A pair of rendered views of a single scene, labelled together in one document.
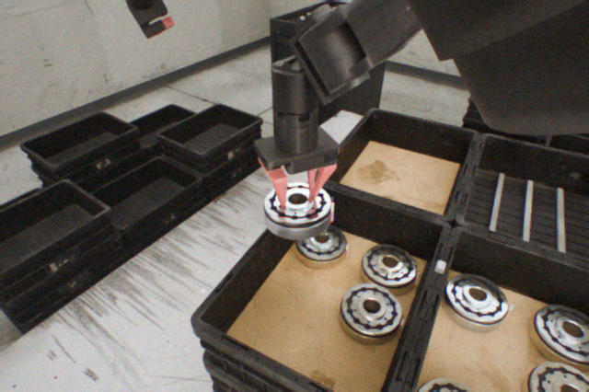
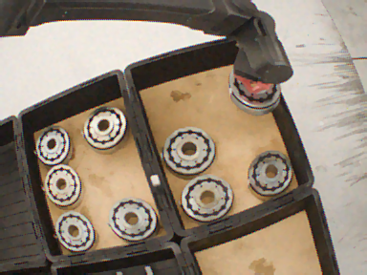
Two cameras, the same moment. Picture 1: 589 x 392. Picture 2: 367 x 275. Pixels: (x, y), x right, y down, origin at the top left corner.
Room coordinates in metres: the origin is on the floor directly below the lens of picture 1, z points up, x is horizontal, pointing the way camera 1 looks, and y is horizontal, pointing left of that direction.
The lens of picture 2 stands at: (0.74, -0.42, 1.86)
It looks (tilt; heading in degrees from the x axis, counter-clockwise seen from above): 64 degrees down; 143
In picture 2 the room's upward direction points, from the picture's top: 10 degrees counter-clockwise
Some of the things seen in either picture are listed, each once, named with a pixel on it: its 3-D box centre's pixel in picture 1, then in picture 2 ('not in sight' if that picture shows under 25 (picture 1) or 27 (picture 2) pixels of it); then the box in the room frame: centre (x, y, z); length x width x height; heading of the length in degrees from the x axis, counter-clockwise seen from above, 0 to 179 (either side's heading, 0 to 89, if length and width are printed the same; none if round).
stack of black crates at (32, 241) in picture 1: (58, 269); not in sight; (0.87, 0.84, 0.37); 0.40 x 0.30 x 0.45; 144
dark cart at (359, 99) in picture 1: (329, 90); not in sight; (2.25, -0.24, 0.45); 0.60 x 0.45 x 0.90; 144
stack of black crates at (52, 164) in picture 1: (97, 178); not in sight; (1.43, 0.93, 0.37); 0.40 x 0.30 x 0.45; 144
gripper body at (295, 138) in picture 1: (295, 131); (258, 47); (0.44, -0.01, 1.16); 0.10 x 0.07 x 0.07; 112
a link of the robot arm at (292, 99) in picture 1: (297, 84); (260, 31); (0.45, -0.01, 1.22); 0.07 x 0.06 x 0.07; 144
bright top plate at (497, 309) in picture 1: (476, 296); (132, 219); (0.40, -0.32, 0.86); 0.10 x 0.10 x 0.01
